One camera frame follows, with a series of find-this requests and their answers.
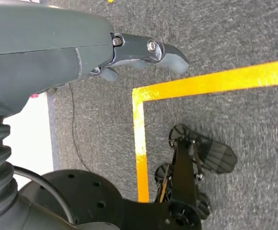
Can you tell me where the yellow floor tape square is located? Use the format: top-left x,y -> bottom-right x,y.
131,58 -> 278,204

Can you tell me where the thin black floor cable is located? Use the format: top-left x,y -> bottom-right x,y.
68,82 -> 91,172

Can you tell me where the black robot foot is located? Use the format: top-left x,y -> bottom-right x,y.
168,124 -> 238,174

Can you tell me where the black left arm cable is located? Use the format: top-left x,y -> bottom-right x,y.
13,166 -> 77,225

